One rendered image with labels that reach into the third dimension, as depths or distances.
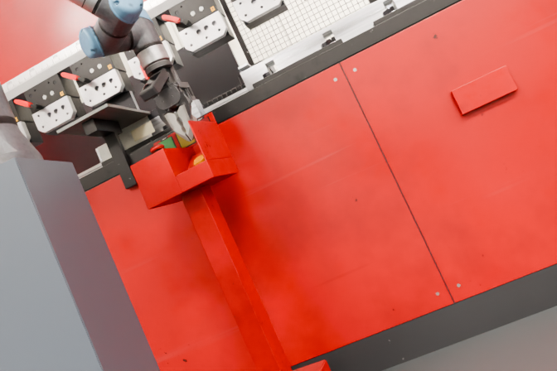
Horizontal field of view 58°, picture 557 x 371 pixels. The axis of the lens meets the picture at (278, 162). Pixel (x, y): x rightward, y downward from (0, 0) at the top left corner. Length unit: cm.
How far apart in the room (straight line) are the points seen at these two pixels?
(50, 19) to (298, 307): 127
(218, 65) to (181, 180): 106
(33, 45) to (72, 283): 125
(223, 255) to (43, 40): 106
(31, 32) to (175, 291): 102
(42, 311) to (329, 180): 84
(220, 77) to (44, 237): 148
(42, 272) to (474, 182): 106
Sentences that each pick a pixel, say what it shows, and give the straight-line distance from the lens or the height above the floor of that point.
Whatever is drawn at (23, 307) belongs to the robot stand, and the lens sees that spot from 91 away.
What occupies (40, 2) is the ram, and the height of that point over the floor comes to 152.
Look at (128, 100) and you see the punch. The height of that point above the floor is 107.
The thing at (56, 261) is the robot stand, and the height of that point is 60.
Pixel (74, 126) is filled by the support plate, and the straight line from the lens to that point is 159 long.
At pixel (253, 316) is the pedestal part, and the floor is 31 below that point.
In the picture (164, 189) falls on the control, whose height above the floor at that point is 69.
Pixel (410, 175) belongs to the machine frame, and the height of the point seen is 46.
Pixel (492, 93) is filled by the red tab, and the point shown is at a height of 57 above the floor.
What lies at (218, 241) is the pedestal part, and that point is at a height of 52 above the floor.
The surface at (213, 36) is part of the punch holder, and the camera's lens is 167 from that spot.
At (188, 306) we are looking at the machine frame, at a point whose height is 37.
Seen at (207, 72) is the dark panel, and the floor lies 119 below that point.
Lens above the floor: 53
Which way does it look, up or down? 5 degrees up
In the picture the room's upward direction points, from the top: 25 degrees counter-clockwise
